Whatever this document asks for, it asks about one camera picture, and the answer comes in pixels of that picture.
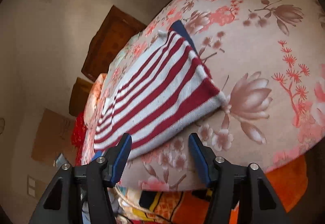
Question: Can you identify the red white striped knit sweater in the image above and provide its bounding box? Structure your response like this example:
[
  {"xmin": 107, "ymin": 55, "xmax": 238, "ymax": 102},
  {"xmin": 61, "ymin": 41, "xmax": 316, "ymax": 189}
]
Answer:
[{"xmin": 94, "ymin": 28, "xmax": 227, "ymax": 159}]

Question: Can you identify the orange patterned blanket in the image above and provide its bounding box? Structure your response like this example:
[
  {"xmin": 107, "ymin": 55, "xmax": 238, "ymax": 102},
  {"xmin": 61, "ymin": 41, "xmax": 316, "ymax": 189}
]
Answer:
[{"xmin": 115, "ymin": 155, "xmax": 308, "ymax": 223}]

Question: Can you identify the cardboard box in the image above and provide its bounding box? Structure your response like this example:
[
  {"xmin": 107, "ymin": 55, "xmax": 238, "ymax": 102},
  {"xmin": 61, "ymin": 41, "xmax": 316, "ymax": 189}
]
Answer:
[{"xmin": 31, "ymin": 109, "xmax": 77, "ymax": 166}]

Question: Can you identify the red fuzzy cloth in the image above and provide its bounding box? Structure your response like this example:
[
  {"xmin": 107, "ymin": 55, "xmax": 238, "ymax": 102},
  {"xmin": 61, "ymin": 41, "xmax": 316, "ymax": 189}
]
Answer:
[{"xmin": 70, "ymin": 112, "xmax": 87, "ymax": 166}]

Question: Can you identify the floral pillow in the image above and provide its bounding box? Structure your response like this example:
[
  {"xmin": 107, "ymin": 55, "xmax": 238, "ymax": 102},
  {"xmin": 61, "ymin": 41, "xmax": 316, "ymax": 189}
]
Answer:
[{"xmin": 84, "ymin": 73, "xmax": 107, "ymax": 127}]

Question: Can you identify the brown wooden cabinet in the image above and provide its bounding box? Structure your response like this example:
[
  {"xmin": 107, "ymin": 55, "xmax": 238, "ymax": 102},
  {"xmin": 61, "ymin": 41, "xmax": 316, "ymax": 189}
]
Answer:
[{"xmin": 69, "ymin": 77, "xmax": 93, "ymax": 117}]

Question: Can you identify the floral pink bed sheet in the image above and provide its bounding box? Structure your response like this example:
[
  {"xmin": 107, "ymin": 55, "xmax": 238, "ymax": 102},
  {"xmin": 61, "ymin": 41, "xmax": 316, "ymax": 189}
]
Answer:
[{"xmin": 80, "ymin": 0, "xmax": 325, "ymax": 192}]

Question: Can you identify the brown wooden door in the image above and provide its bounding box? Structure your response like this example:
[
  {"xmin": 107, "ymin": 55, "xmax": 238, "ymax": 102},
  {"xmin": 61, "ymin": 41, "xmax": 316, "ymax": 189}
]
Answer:
[{"xmin": 81, "ymin": 6, "xmax": 146, "ymax": 82}]

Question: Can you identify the white wall switch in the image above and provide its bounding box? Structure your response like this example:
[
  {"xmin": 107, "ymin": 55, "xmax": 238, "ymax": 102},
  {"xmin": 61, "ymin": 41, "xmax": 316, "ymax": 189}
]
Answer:
[{"xmin": 27, "ymin": 175, "xmax": 36, "ymax": 198}]

